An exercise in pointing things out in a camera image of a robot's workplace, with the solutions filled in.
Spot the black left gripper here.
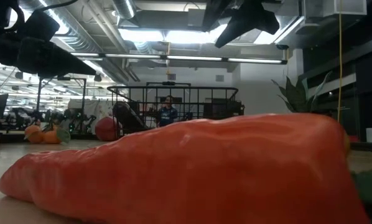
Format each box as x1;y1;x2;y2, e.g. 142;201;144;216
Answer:
0;32;97;78

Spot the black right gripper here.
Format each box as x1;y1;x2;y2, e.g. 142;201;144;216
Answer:
201;0;283;49

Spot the orange tangerine bunch with leaves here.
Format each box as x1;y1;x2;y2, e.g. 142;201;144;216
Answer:
23;123;72;145

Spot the orange toy carrot green top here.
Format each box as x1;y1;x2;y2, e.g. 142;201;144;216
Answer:
0;112;372;224

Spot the white hanging cloth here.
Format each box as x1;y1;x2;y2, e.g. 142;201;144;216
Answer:
67;98;112;125

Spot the long ceiling light bar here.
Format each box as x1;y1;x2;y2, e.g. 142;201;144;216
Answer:
70;52;288;65

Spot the red toy pomegranate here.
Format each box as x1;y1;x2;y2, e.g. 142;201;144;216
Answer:
94;116;122;142

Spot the green plant in white pot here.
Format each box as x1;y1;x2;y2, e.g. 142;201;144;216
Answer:
271;70;341;118

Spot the person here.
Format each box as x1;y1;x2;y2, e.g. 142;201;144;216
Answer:
156;95;179;128

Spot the black metal rig frame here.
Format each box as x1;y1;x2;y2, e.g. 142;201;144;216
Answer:
145;81;192;94
35;76;88;134

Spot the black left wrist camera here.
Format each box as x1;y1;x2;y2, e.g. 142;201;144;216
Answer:
17;9;61;42

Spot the silver ventilation duct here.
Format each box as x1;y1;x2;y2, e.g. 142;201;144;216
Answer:
111;0;137;20

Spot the black wire basket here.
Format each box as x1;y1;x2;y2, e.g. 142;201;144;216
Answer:
106;82;246;139

